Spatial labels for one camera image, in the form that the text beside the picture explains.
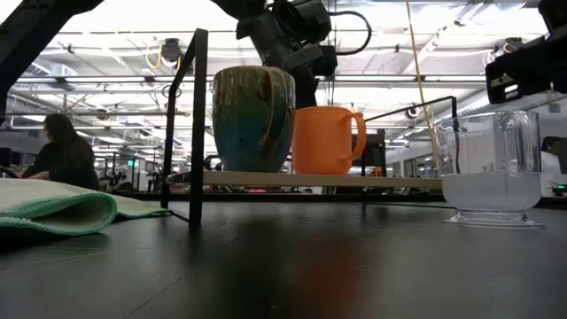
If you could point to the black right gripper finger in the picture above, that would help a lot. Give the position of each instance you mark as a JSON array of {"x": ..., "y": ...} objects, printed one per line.
[{"x": 306, "y": 91}]

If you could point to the orange plastic mug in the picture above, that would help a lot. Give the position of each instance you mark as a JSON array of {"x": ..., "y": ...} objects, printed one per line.
[{"x": 321, "y": 142}]

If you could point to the brown green glazed ceramic mug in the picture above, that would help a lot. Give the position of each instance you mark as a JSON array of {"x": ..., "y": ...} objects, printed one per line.
[{"x": 248, "y": 124}]

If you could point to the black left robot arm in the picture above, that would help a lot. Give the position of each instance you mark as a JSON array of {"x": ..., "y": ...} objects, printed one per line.
[{"x": 31, "y": 35}]

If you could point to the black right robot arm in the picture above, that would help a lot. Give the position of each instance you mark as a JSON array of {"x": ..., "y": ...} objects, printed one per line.
[{"x": 527, "y": 66}]

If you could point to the seated person at desk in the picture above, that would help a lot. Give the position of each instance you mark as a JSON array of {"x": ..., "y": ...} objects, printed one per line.
[{"x": 66, "y": 159}]

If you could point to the person in white top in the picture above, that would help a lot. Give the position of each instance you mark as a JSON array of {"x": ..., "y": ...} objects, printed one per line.
[{"x": 553, "y": 161}]

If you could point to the green microfibre cloth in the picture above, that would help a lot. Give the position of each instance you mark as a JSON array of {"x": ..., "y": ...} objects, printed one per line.
[{"x": 57, "y": 206}]

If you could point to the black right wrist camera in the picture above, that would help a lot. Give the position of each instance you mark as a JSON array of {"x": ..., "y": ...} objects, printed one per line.
[{"x": 314, "y": 59}]

